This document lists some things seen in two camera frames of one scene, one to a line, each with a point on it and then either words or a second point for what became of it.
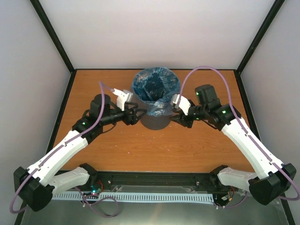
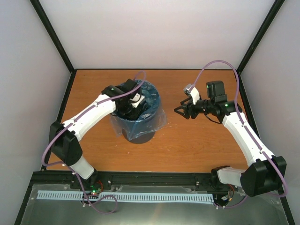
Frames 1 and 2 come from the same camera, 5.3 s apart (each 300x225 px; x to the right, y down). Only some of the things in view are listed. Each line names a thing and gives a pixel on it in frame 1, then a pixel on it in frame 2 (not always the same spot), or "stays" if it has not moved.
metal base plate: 129,212 stays
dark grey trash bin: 153,122 → 143,131
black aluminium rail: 107,180 stays
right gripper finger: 182,122 → 185,114
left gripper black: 133,120 stays
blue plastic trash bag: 156,88 → 155,119
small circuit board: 94,191 stays
